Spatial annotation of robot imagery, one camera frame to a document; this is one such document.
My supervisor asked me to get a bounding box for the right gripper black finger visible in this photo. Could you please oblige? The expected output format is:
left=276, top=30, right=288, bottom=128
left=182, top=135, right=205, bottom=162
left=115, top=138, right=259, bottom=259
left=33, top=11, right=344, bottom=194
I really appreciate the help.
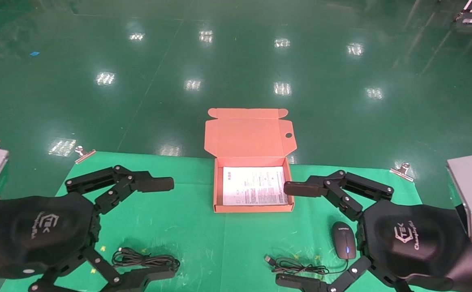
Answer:
left=276, top=256, right=411, bottom=292
left=284, top=170, right=394, bottom=222

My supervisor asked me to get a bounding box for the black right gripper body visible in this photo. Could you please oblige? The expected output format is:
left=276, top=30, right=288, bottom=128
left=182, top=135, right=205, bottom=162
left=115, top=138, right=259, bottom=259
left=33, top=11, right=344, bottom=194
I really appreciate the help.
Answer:
left=358, top=200, right=472, bottom=281

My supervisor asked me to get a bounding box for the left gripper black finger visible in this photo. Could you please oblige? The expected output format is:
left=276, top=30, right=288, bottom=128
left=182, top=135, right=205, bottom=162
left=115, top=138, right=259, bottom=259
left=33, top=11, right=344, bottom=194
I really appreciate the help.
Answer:
left=65, top=165, right=175, bottom=215
left=28, top=247, right=177, bottom=292

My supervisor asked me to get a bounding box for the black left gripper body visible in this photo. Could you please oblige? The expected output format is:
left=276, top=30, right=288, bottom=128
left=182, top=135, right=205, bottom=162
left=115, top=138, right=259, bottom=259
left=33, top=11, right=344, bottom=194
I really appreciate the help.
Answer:
left=0, top=193, right=100, bottom=281

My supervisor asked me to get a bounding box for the black data cable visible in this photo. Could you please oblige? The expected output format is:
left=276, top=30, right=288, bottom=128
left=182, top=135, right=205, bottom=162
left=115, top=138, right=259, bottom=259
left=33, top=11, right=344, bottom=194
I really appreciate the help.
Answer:
left=111, top=247, right=180, bottom=273

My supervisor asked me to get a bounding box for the black wired computer mouse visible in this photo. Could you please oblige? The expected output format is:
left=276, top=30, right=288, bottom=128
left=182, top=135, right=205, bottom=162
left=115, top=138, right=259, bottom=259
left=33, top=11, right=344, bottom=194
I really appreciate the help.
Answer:
left=264, top=222, right=357, bottom=277

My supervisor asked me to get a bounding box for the orange cardboard box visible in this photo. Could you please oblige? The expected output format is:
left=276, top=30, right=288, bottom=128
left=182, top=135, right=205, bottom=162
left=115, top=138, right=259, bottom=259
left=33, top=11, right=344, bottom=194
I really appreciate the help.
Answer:
left=204, top=108, right=297, bottom=213

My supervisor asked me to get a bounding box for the white printed leaflet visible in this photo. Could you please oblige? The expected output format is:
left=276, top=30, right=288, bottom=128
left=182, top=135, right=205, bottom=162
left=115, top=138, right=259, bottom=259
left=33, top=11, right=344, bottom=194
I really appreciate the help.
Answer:
left=222, top=166, right=289, bottom=206

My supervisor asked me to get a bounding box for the metal binder clip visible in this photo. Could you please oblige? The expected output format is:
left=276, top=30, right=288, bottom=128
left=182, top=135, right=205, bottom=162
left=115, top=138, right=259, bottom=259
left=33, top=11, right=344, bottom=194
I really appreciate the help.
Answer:
left=390, top=163, right=414, bottom=182
left=75, top=146, right=97, bottom=164

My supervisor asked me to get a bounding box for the green cloth mat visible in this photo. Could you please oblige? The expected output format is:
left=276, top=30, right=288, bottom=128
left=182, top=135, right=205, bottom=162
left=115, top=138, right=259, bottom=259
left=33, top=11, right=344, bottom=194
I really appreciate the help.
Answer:
left=0, top=151, right=463, bottom=292

